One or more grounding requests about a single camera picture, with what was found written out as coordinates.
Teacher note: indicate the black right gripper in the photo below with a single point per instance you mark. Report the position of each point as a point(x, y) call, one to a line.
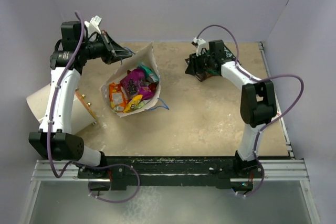
point(203, 53)

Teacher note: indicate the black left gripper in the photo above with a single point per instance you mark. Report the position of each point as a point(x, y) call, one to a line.
point(116, 51)

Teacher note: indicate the checkered paper snack bag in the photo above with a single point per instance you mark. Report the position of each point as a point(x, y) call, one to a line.
point(146, 57)

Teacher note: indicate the purple snack bag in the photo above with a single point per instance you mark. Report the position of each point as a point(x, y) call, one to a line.
point(135, 83)

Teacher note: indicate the brown snack bag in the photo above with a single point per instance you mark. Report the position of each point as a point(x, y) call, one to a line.
point(203, 76)

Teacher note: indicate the green chips bag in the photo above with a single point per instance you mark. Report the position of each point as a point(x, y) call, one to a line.
point(217, 55)

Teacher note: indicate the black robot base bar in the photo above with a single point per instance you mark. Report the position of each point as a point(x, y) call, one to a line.
point(198, 171)

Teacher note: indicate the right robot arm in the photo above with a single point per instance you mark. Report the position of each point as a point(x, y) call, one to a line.
point(257, 103)

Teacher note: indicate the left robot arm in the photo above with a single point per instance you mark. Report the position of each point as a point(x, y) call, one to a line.
point(80, 42)

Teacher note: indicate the teal snack packet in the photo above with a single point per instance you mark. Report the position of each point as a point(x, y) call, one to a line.
point(150, 75)

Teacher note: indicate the orange snack packet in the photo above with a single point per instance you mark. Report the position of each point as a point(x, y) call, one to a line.
point(117, 97)

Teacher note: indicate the yellow snack packet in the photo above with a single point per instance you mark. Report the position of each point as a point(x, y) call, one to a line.
point(134, 104)

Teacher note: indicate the white curved board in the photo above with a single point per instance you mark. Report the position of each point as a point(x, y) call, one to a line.
point(81, 116)

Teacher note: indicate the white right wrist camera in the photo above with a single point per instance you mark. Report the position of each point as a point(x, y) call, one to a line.
point(199, 44)

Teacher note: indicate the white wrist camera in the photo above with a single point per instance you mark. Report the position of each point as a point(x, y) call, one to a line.
point(199, 44)
point(93, 25)

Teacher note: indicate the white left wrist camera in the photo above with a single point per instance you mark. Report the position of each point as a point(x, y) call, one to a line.
point(93, 25)

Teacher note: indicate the aluminium table edge rail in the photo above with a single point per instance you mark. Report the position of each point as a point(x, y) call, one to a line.
point(284, 168)

